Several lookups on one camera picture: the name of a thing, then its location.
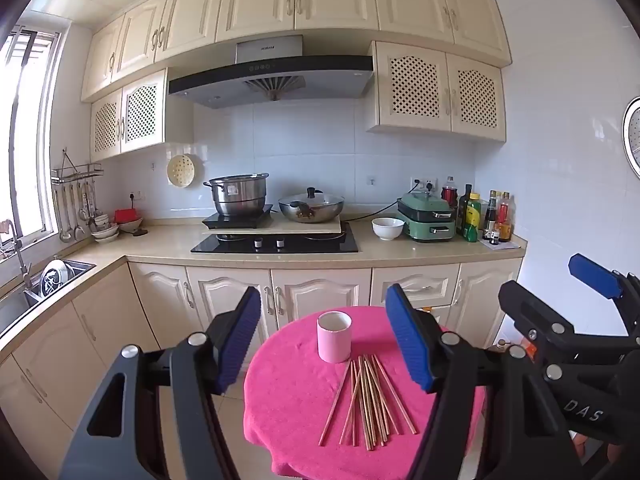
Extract black induction cooker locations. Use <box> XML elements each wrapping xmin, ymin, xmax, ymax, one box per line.
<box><xmin>202</xmin><ymin>204</ymin><xmax>275</xmax><ymax>231</ymax></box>

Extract black glass gas hob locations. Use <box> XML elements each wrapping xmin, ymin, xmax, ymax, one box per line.
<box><xmin>190</xmin><ymin>220</ymin><xmax>360</xmax><ymax>254</ymax></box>

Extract round metal pan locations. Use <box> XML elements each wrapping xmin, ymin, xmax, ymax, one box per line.
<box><xmin>40</xmin><ymin>258</ymin><xmax>76</xmax><ymax>297</ymax></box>

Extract yellow green bottle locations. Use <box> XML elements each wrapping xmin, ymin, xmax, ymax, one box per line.
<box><xmin>465</xmin><ymin>192</ymin><xmax>483</xmax><ymax>243</ymax></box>

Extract white paper sheet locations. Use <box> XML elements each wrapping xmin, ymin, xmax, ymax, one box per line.
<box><xmin>479</xmin><ymin>237</ymin><xmax>521</xmax><ymax>252</ymax></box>

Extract beige board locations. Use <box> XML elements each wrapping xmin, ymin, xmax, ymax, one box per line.
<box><xmin>202</xmin><ymin>217</ymin><xmax>346</xmax><ymax>242</ymax></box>

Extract metal faucet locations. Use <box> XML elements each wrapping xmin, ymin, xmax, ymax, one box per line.
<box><xmin>0</xmin><ymin>219</ymin><xmax>32</xmax><ymax>288</ymax></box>

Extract wok with glass lid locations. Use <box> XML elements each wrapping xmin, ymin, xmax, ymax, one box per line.
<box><xmin>277</xmin><ymin>187</ymin><xmax>346</xmax><ymax>224</ymax></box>

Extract bowl with red lid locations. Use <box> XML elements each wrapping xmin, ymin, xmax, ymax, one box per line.
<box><xmin>114</xmin><ymin>208</ymin><xmax>144</xmax><ymax>233</ymax></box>

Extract pink tablecloth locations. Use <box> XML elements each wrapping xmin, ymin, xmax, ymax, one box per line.
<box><xmin>243</xmin><ymin>306</ymin><xmax>488</xmax><ymax>478</ymax></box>

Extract pink cup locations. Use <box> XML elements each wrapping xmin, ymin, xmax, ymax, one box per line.
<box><xmin>317</xmin><ymin>311</ymin><xmax>352</xmax><ymax>364</ymax></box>

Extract metal hanging utensil rack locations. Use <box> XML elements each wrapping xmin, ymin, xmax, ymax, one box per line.
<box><xmin>50</xmin><ymin>149</ymin><xmax>105</xmax><ymax>183</ymax></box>

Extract steel sink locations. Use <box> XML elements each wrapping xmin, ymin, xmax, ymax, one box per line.
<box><xmin>0</xmin><ymin>259</ymin><xmax>97</xmax><ymax>336</ymax></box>

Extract dark green oil bottle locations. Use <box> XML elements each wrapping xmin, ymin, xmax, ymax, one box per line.
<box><xmin>457</xmin><ymin>184</ymin><xmax>473</xmax><ymax>237</ymax></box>

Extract round perforated metal plate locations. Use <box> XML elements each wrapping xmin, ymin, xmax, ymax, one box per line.
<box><xmin>621</xmin><ymin>96</ymin><xmax>640</xmax><ymax>180</ymax></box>

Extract white bowl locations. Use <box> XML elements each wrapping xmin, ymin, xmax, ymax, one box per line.
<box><xmin>371</xmin><ymin>217</ymin><xmax>406</xmax><ymax>241</ymax></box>

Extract bunch of wooden chopsticks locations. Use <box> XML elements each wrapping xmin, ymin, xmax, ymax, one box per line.
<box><xmin>319</xmin><ymin>354</ymin><xmax>418</xmax><ymax>452</ymax></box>

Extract beige kitchen countertop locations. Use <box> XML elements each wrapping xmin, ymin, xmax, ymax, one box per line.
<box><xmin>0</xmin><ymin>221</ymin><xmax>528</xmax><ymax>361</ymax></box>

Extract green electric multicooker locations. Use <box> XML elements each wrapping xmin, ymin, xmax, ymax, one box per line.
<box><xmin>396</xmin><ymin>195</ymin><xmax>457</xmax><ymax>243</ymax></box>

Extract stainless steel stockpot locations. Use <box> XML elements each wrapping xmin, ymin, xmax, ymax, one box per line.
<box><xmin>202</xmin><ymin>174</ymin><xmax>271</xmax><ymax>218</ymax></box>

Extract stack of white bowls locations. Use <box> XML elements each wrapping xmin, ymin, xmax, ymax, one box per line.
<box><xmin>91</xmin><ymin>214</ymin><xmax>121</xmax><ymax>244</ymax></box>

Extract steel range hood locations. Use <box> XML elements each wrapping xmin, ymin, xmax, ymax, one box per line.
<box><xmin>167</xmin><ymin>35</ymin><xmax>375</xmax><ymax>110</ymax></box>

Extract metal ladle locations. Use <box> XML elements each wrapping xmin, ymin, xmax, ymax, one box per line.
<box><xmin>72</xmin><ymin>182</ymin><xmax>86</xmax><ymax>240</ymax></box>
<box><xmin>59</xmin><ymin>185</ymin><xmax>72</xmax><ymax>243</ymax></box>

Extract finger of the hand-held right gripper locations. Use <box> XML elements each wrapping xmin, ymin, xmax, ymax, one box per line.
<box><xmin>569</xmin><ymin>254</ymin><xmax>640</xmax><ymax>336</ymax></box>
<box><xmin>499</xmin><ymin>280</ymin><xmax>640</xmax><ymax>366</ymax></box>

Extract red orange sauce bottle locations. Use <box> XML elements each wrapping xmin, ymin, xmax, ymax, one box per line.
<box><xmin>497</xmin><ymin>191</ymin><xmax>514</xmax><ymax>241</ymax></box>

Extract black power cord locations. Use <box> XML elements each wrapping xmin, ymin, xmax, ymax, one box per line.
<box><xmin>345</xmin><ymin>180</ymin><xmax>426</xmax><ymax>223</ymax></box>

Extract dark sauce bottle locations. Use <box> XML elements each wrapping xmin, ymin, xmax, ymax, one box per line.
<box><xmin>482</xmin><ymin>190</ymin><xmax>499</xmax><ymax>238</ymax></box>

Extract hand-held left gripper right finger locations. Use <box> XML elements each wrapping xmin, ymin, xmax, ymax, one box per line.
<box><xmin>384</xmin><ymin>283</ymin><xmax>583</xmax><ymax>480</ymax></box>

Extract hanging metal skimmer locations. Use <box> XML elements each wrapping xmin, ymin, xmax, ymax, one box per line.
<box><xmin>82</xmin><ymin>182</ymin><xmax>99</xmax><ymax>233</ymax></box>

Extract cream lattice door cabinet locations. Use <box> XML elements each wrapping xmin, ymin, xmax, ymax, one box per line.
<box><xmin>365</xmin><ymin>41</ymin><xmax>506</xmax><ymax>143</ymax></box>
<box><xmin>90</xmin><ymin>67</ymin><xmax>168</xmax><ymax>163</ymax></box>

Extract cream perforated steamer plate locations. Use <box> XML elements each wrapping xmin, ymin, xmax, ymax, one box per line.
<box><xmin>166</xmin><ymin>154</ymin><xmax>200</xmax><ymax>189</ymax></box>

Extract barred window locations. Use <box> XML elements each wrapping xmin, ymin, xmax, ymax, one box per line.
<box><xmin>0</xmin><ymin>25</ymin><xmax>63</xmax><ymax>261</ymax></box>

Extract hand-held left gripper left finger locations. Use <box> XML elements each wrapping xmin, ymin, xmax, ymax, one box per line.
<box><xmin>59</xmin><ymin>286</ymin><xmax>263</xmax><ymax>480</ymax></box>

